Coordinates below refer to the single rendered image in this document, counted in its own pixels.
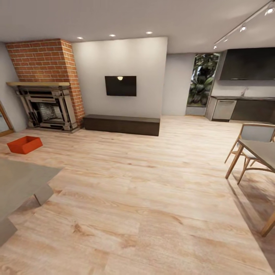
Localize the storage box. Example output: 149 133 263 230
7 136 42 155

